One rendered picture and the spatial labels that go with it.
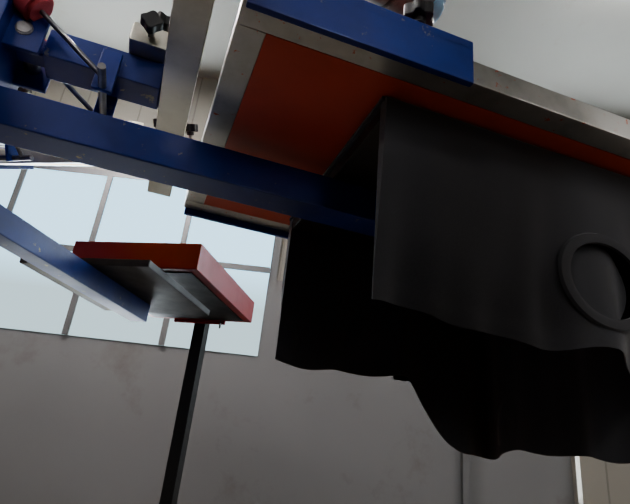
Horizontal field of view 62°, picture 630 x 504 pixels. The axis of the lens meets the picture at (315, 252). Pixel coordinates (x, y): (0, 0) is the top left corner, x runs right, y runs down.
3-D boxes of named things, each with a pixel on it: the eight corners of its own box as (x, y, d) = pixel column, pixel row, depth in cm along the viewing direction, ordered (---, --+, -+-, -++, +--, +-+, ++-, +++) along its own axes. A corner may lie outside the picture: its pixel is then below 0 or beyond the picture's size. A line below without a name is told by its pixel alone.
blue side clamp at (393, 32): (452, 106, 72) (452, 66, 75) (474, 83, 68) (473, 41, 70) (237, 32, 64) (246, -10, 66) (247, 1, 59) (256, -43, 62)
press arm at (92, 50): (157, 110, 88) (163, 86, 90) (159, 89, 83) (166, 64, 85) (45, 78, 83) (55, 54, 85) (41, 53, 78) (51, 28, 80)
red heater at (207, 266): (150, 320, 230) (156, 294, 234) (251, 326, 221) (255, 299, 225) (66, 269, 175) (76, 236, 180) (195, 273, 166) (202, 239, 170)
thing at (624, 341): (626, 413, 79) (600, 201, 93) (681, 409, 71) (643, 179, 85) (342, 364, 66) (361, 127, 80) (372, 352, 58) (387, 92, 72)
